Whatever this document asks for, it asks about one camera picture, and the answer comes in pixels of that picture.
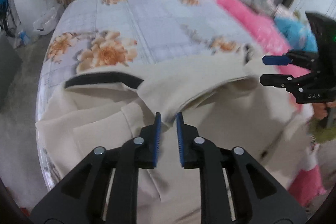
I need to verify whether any cream coat with black trim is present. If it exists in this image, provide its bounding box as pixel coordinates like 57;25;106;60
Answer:
36;54;310;223

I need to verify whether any right hand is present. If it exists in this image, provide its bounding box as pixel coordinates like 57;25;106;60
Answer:
312;102;336;120

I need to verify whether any blue cartoon blanket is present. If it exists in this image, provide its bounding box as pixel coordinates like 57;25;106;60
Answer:
274;16;318;53

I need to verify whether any pink floral blanket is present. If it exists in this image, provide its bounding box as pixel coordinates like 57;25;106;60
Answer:
215;0;326;206

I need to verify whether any floral grey bed sheet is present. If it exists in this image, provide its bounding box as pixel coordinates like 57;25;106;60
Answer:
37;0;261;181

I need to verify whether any white plastic bag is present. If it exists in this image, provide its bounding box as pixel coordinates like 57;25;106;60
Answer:
33;5;60;36

